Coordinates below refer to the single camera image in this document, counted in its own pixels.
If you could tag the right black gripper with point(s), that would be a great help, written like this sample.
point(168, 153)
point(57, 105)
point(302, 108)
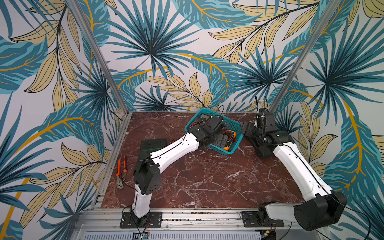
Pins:
point(262, 117)

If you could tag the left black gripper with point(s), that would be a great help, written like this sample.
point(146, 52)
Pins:
point(218, 141)

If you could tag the yellow orange multimeter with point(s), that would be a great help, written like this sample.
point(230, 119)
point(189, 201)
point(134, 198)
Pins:
point(231, 137)

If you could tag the green black device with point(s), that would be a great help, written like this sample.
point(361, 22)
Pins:
point(153, 145)

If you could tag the dark red multimeter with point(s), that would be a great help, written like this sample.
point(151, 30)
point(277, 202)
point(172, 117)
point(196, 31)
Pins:
point(199, 120)

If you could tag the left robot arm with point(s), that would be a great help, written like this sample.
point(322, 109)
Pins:
point(149, 167)

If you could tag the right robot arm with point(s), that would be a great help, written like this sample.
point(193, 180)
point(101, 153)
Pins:
point(322, 206)

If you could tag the teal plastic basket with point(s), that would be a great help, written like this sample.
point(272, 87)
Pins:
point(234, 141)

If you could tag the black case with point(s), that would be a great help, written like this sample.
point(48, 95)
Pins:
point(264, 148)

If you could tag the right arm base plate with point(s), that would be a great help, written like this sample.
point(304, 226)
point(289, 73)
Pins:
point(255, 220)

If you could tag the aluminium front rail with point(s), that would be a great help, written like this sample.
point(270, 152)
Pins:
point(188, 224)

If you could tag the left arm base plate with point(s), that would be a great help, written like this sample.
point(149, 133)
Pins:
point(152, 220)

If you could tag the orange handled pliers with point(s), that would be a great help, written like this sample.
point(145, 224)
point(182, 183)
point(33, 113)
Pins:
point(122, 172)

